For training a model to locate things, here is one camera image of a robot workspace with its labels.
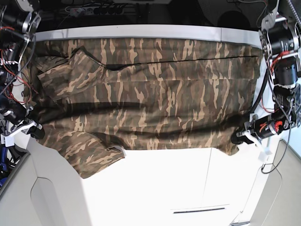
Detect white power strip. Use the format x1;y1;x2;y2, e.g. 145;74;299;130
65;5;125;17

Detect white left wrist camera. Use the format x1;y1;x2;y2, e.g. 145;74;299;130
258;148;273;163

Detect blue items in bin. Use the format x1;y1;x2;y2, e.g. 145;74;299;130
0;144;15;187

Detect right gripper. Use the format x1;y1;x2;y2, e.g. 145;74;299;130
0;105;45;139

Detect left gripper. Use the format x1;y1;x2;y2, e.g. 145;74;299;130
231;114;286;144

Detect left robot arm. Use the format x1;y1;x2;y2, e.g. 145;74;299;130
231;0;301;145

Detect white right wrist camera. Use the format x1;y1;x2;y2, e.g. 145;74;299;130
0;134;15;147

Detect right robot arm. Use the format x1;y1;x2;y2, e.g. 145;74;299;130
0;0;45;139

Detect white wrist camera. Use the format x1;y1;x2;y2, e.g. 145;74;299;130
258;148;273;163
0;134;15;147

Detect camouflage T-shirt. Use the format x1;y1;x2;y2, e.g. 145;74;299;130
25;38;262;178

